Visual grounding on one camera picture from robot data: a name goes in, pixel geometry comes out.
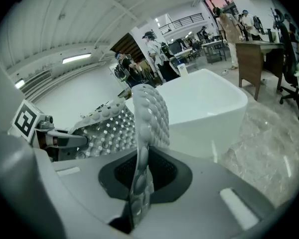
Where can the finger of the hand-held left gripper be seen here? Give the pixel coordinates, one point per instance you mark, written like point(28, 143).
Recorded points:
point(67, 153)

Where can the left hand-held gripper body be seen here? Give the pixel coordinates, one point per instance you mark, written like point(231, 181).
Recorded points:
point(25, 121)

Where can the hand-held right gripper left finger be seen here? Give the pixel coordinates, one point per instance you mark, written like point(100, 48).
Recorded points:
point(84, 188)

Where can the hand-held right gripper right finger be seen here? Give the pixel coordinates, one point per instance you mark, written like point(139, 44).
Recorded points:
point(209, 195)

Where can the white bathtub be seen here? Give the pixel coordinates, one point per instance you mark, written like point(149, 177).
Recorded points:
point(204, 103)

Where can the grey floor mat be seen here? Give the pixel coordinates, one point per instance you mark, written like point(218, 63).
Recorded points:
point(152, 113)

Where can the ceiling light bar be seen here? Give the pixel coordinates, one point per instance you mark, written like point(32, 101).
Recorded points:
point(77, 58)
point(20, 84)

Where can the dark wooden vanity desk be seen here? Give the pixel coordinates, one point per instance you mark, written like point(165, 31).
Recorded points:
point(249, 61)

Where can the white top metal table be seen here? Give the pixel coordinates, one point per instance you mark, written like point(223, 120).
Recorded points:
point(214, 43)
point(184, 51)

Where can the black office chair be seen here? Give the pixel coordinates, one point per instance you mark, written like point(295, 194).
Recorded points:
point(287, 58)

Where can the black basin faucet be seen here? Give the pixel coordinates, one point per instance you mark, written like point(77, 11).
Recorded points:
point(270, 35)

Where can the black mezzanine railing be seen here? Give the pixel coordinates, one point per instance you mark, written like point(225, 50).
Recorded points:
point(182, 21)

